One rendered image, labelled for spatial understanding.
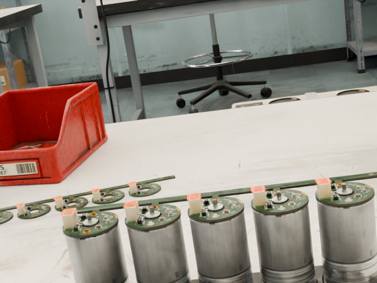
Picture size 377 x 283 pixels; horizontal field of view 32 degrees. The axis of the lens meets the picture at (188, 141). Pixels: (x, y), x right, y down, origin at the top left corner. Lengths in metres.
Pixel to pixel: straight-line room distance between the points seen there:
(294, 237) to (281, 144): 0.29
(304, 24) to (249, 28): 0.38
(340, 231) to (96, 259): 0.10
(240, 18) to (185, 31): 0.39
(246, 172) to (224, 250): 0.23
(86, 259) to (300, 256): 0.09
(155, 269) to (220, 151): 0.29
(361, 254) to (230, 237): 0.06
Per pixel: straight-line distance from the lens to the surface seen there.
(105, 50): 2.65
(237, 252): 0.29
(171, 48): 4.70
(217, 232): 0.28
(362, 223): 0.29
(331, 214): 0.28
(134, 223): 0.29
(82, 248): 0.29
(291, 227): 0.28
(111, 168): 0.57
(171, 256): 0.29
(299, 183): 0.30
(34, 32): 3.34
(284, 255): 0.29
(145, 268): 0.29
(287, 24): 4.67
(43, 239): 0.45
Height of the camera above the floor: 0.92
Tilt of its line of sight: 17 degrees down
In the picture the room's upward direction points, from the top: 9 degrees counter-clockwise
